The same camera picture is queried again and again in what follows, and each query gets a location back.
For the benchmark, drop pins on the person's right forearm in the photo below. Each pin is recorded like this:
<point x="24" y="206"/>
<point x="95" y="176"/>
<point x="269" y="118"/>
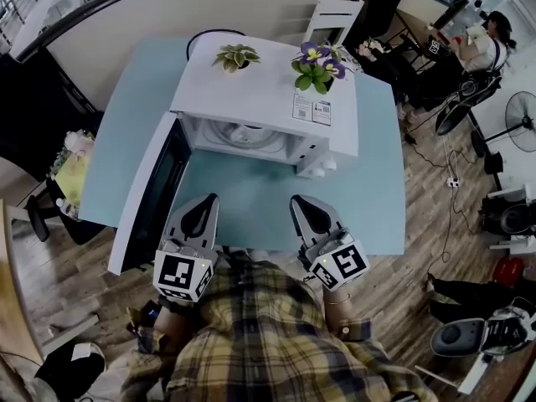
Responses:
<point x="337" y="314"/>

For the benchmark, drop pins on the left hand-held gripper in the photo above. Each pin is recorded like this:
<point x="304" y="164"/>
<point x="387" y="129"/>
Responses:
<point x="178" y="270"/>

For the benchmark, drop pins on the white power strip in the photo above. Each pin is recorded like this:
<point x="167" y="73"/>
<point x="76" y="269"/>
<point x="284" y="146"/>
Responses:
<point x="453" y="181"/>

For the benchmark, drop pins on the black curved handrail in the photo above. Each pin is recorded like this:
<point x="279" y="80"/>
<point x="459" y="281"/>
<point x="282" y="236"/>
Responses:
<point x="63" y="22"/>

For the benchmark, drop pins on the white chair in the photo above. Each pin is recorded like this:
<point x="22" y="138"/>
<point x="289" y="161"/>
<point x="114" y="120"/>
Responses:
<point x="335" y="6"/>

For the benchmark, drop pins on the black swivel chair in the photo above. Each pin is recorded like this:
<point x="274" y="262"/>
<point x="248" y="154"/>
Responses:
<point x="454" y="117"/>

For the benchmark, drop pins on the white microwave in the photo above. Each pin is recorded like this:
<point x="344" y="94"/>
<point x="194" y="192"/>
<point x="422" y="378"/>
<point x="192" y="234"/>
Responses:
<point x="251" y="90"/>

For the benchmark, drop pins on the black bag with white paper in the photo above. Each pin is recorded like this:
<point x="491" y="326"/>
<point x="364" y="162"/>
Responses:
<point x="75" y="371"/>

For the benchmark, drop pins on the pink flower bunch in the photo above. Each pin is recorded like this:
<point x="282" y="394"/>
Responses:
<point x="370" y="48"/>

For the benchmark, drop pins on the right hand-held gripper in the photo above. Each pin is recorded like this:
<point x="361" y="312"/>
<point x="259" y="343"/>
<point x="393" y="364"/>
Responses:
<point x="343" y="264"/>

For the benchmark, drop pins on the white mug with print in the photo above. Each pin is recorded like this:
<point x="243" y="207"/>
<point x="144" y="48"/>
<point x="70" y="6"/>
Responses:
<point x="250" y="133"/>

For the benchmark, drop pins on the pink and green flower bouquet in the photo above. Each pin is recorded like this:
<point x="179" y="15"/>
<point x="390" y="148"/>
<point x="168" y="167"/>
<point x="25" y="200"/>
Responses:
<point x="73" y="170"/>

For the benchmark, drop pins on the light wooden desk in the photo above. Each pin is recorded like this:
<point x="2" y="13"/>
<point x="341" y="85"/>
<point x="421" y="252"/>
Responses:
<point x="8" y="274"/>

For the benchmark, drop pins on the red container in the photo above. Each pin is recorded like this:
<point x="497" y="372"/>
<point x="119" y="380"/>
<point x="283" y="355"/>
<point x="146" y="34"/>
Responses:
<point x="507" y="269"/>

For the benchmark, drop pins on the black standing fan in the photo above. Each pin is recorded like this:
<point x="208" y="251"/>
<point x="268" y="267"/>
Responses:
<point x="521" y="120"/>

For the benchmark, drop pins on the black office chair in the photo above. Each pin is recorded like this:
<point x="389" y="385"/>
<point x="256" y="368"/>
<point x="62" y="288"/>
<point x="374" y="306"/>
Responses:
<point x="25" y="120"/>

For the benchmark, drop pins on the person's plaid shirt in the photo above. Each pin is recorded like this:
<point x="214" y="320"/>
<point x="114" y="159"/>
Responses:
<point x="259" y="341"/>

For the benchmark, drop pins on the person's left forearm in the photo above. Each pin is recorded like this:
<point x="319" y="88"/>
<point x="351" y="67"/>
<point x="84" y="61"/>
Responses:
<point x="171" y="325"/>

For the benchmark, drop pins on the variegated leaf potted plant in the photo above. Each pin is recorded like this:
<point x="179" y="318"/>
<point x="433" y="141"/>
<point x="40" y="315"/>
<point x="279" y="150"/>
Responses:
<point x="234" y="57"/>

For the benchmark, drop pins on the purple flower potted plant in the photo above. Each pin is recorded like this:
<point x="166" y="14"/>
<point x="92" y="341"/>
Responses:
<point x="314" y="78"/>

